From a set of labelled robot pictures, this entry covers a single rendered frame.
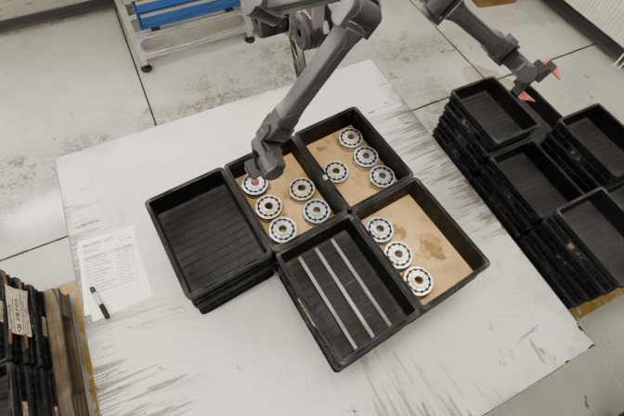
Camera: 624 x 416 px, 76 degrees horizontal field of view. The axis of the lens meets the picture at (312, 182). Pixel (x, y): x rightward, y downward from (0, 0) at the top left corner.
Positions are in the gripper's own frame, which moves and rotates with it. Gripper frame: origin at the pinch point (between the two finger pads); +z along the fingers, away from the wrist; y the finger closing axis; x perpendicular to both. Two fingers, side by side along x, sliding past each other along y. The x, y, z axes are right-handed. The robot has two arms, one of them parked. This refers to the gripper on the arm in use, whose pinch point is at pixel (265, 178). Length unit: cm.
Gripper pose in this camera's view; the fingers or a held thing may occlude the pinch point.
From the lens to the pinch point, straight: 130.6
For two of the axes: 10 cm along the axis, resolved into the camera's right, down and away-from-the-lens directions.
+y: 8.6, -4.2, 2.8
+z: -0.3, 5.1, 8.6
